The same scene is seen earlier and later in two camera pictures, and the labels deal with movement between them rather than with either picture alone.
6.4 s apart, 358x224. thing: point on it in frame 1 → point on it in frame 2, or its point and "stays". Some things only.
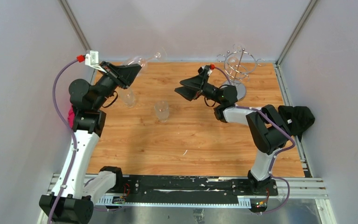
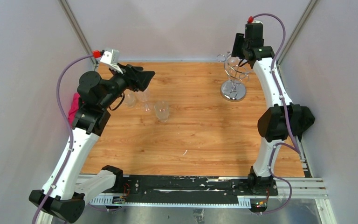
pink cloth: (71, 117) stays
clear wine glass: (162, 110) stays
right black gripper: (190, 93) → (240, 39)
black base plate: (177, 185) stays
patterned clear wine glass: (127, 96) stays
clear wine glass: (161, 55) → (145, 96)
